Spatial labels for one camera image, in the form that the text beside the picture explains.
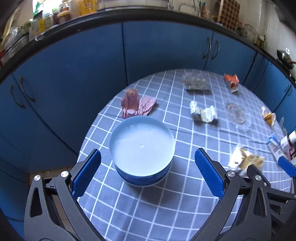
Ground yellow orange snack wrapper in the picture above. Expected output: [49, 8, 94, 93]
[261, 106, 276, 127]

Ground blue kitchen cabinets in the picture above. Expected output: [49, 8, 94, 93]
[0, 21, 296, 232]

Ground pink wrapper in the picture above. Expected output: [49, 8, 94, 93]
[121, 88, 157, 119]

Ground clear plastic lid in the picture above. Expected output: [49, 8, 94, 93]
[224, 99, 252, 130]

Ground steel wok with lid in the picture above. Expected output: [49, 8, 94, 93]
[276, 48, 295, 70]

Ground black countertop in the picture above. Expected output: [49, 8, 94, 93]
[1, 6, 295, 85]

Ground beige wrapper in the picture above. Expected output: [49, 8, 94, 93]
[228, 145, 265, 177]

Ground white blue paper carton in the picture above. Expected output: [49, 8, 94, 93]
[266, 131, 295, 161]

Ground silver foil blister pack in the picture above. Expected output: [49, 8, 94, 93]
[182, 72, 211, 91]

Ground checkered wooden cutting board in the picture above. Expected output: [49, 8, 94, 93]
[216, 0, 240, 31]

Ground blue white round bowl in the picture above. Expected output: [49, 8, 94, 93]
[109, 116, 176, 186]

